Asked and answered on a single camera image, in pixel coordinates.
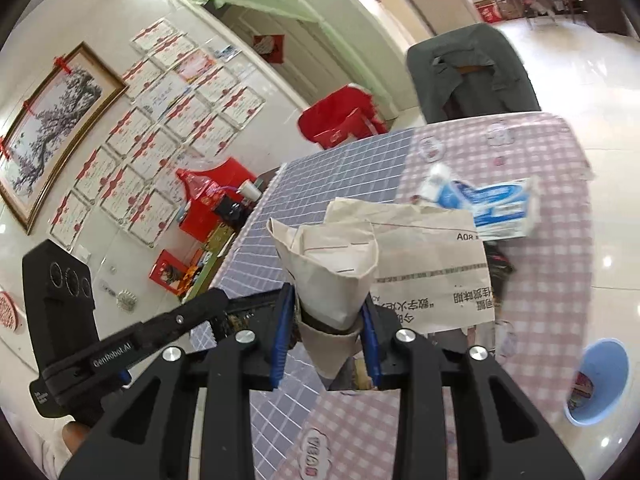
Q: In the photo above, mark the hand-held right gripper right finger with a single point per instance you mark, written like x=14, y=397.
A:
x=372, y=350

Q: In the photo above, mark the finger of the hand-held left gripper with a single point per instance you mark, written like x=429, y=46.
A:
x=180, y=319

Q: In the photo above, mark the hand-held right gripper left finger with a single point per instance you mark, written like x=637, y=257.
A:
x=281, y=340

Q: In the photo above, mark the newspaper cone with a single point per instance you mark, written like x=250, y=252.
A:
x=330, y=270

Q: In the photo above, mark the blue and white carton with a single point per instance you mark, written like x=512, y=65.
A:
x=500, y=205

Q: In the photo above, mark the light blue plastic bin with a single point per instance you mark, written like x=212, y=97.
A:
x=607, y=360

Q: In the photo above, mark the person's left forearm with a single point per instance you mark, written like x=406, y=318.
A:
x=50, y=455

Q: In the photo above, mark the red printed box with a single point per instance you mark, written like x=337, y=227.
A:
x=170, y=270

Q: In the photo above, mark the flat newspaper sheet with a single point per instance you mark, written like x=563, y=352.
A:
x=435, y=260

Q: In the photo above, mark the red gift box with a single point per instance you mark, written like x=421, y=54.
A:
x=210, y=210

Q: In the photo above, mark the small black device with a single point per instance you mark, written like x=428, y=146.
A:
x=231, y=208

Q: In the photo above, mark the white paper cup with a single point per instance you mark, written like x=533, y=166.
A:
x=250, y=191

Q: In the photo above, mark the dark snack wrapper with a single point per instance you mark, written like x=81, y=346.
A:
x=500, y=265

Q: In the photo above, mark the grey grid tablecloth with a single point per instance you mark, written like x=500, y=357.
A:
x=325, y=185

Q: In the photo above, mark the small white plastic cup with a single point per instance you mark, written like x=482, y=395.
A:
x=435, y=182

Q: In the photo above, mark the pink checked tablecloth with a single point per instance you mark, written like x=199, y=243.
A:
x=545, y=260

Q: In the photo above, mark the framed tree painting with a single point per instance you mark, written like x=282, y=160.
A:
x=50, y=120

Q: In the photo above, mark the dark printed wrapper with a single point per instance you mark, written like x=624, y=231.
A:
x=580, y=390

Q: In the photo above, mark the red paper bag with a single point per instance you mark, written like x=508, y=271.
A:
x=330, y=127

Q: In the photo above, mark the red garment with white trim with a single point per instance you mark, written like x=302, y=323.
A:
x=350, y=95

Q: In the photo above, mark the red door decoration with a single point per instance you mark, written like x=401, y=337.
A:
x=270, y=47

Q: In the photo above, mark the grey jacket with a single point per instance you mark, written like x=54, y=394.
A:
x=480, y=50

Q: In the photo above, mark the red cardboard box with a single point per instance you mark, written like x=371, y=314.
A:
x=490, y=10

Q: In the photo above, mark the dark wood cabinet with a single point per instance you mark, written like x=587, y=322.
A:
x=600, y=2

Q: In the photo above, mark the red round wall ornament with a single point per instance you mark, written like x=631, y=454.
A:
x=7, y=312

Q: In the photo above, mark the white round wall fixture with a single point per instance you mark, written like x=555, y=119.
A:
x=126, y=301

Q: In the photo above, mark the group of wall certificates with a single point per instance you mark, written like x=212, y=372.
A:
x=165, y=125

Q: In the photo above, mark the small blue wall photo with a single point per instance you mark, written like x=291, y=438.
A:
x=225, y=53

